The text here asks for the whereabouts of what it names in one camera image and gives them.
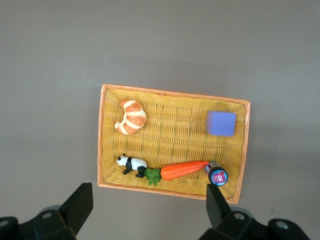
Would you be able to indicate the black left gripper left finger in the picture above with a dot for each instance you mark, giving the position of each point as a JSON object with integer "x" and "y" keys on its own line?
{"x": 57, "y": 222}

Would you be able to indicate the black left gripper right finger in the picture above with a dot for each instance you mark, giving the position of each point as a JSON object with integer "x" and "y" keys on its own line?
{"x": 230, "y": 225}

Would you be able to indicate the yellow wicker basket orange rim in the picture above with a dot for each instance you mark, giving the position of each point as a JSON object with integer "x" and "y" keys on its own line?
{"x": 175, "y": 135}

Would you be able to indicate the small bottle with pink lid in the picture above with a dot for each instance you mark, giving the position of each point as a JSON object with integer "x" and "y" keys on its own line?
{"x": 218, "y": 176}

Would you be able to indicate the orange toy carrot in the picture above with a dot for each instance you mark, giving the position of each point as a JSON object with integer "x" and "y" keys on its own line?
{"x": 180, "y": 170}

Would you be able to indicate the black white panda figure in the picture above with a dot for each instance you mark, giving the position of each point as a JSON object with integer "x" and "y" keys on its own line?
{"x": 136, "y": 163}

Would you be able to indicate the purple cube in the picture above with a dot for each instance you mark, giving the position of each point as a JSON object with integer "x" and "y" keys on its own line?
{"x": 221, "y": 123}

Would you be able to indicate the toy croissant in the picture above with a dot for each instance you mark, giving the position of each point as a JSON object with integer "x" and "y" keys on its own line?
{"x": 132, "y": 117}

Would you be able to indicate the brown table cover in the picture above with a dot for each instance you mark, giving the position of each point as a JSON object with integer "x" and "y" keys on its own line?
{"x": 50, "y": 75}

